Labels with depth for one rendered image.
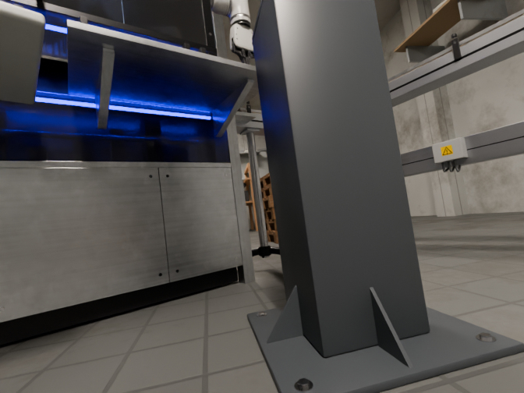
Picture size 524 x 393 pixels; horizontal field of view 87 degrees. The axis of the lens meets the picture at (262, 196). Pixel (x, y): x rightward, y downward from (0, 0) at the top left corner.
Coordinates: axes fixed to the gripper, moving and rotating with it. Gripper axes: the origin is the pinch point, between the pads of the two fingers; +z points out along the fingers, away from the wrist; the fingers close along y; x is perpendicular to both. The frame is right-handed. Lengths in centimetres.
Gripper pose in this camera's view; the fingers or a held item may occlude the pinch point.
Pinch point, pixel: (246, 64)
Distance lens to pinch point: 123.1
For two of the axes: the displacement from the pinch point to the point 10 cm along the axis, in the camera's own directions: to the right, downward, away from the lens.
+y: -8.2, 0.6, -5.7
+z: 1.3, 9.9, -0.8
